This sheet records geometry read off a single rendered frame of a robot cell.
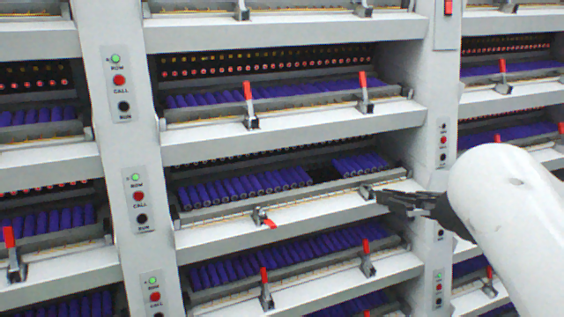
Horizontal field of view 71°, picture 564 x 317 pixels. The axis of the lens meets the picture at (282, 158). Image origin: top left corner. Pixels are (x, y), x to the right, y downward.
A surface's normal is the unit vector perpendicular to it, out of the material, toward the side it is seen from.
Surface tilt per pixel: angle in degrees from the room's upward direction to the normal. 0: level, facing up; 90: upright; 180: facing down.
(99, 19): 90
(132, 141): 90
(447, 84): 90
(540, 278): 56
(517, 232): 50
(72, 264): 20
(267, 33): 110
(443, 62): 90
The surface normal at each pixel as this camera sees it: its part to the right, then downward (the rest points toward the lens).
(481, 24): 0.40, 0.52
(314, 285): 0.07, -0.84
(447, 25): 0.40, 0.19
